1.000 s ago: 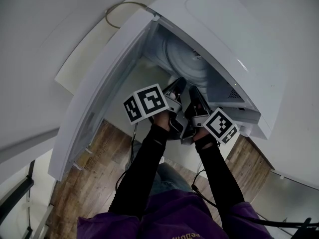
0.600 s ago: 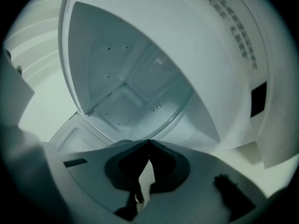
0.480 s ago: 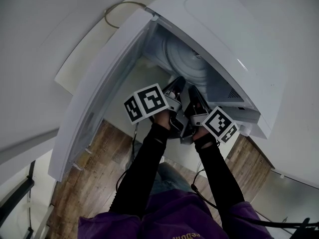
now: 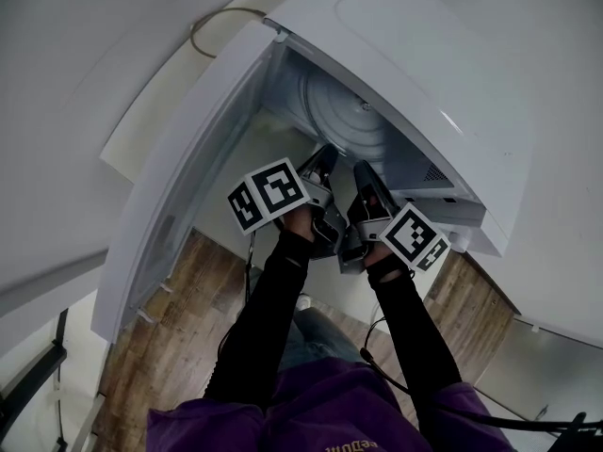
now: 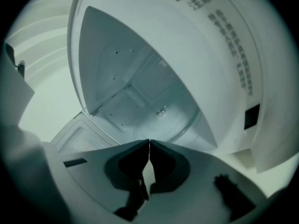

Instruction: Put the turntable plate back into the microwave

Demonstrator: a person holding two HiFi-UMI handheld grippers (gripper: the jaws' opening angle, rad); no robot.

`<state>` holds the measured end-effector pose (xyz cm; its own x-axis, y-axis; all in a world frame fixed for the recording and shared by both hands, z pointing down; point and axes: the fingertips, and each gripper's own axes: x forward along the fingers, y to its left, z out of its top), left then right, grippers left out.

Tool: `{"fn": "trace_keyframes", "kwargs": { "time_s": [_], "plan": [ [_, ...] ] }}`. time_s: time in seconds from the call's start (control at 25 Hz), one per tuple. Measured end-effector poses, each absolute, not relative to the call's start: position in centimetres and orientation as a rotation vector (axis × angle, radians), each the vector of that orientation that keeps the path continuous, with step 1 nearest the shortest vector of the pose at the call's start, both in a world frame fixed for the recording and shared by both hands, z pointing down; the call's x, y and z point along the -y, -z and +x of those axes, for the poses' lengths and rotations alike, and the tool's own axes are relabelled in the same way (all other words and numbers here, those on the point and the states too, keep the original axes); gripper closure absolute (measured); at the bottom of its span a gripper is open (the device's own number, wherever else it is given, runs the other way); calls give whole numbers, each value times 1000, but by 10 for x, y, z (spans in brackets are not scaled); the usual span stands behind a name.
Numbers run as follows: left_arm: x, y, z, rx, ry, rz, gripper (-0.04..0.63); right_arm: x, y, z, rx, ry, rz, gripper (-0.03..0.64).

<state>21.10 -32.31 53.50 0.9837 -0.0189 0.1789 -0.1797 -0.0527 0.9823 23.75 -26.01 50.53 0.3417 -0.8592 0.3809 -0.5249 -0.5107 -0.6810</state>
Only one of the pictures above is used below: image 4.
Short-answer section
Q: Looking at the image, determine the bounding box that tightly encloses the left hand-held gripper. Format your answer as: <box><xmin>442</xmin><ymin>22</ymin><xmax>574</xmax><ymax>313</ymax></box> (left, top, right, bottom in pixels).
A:
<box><xmin>227</xmin><ymin>144</ymin><xmax>350</xmax><ymax>259</ymax></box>

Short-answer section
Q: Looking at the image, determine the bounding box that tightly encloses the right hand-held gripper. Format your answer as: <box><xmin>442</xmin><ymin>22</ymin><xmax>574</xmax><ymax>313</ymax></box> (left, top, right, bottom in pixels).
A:
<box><xmin>338</xmin><ymin>159</ymin><xmax>452</xmax><ymax>275</ymax></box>

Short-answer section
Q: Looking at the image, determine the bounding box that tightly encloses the round glass turntable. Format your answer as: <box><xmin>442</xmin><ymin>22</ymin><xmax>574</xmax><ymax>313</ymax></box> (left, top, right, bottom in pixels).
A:
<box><xmin>303</xmin><ymin>75</ymin><xmax>395</xmax><ymax>162</ymax></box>

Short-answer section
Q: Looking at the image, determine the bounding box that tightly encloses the person's right forearm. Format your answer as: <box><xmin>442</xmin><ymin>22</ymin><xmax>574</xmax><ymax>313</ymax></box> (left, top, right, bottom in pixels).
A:
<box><xmin>365</xmin><ymin>247</ymin><xmax>465</xmax><ymax>409</ymax></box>

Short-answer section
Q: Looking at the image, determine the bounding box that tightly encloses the person's left forearm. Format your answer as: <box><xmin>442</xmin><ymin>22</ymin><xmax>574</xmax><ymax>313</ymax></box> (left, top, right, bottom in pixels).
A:
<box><xmin>204</xmin><ymin>204</ymin><xmax>317</xmax><ymax>407</ymax></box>

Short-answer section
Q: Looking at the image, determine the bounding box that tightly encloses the white microwave knob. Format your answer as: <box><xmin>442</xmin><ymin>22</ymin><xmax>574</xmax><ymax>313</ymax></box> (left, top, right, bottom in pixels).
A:
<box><xmin>447</xmin><ymin>231</ymin><xmax>472</xmax><ymax>253</ymax></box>

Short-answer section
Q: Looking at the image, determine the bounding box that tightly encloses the white microwave oven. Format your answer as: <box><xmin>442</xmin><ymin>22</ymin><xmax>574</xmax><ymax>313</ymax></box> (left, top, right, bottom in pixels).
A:
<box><xmin>263</xmin><ymin>0</ymin><xmax>541</xmax><ymax>258</ymax></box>

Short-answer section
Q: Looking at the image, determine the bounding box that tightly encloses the person's left leg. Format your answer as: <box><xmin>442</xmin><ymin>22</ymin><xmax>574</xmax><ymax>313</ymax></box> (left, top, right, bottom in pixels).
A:
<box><xmin>277</xmin><ymin>309</ymin><xmax>367</xmax><ymax>376</ymax></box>

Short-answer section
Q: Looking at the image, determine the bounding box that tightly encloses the white microwave door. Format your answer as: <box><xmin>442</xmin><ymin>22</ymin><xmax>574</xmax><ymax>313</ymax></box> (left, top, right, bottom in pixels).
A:
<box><xmin>91</xmin><ymin>19</ymin><xmax>288</xmax><ymax>346</ymax></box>

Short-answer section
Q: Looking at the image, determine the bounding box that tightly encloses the person's purple sweatshirt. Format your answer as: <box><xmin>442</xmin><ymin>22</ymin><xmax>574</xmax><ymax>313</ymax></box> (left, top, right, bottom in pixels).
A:
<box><xmin>146</xmin><ymin>363</ymin><xmax>517</xmax><ymax>452</ymax></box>

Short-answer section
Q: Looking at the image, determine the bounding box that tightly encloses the frosted glass door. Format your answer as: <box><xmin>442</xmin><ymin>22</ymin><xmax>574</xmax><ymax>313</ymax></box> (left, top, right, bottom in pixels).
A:
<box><xmin>473</xmin><ymin>315</ymin><xmax>603</xmax><ymax>423</ymax></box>

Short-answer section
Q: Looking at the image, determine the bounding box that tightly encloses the black framed window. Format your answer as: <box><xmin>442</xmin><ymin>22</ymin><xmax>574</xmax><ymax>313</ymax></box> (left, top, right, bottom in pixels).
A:
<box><xmin>0</xmin><ymin>287</ymin><xmax>103</xmax><ymax>452</ymax></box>

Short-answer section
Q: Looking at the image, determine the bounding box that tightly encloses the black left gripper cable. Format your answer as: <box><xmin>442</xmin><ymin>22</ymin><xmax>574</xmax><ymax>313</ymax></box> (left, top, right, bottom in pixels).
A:
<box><xmin>243</xmin><ymin>232</ymin><xmax>259</xmax><ymax>300</ymax></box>

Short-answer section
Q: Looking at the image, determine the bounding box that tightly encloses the grey microwave power cable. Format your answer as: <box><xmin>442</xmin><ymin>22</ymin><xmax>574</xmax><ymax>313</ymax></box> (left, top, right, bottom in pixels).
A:
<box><xmin>190</xmin><ymin>7</ymin><xmax>269</xmax><ymax>58</ymax></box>

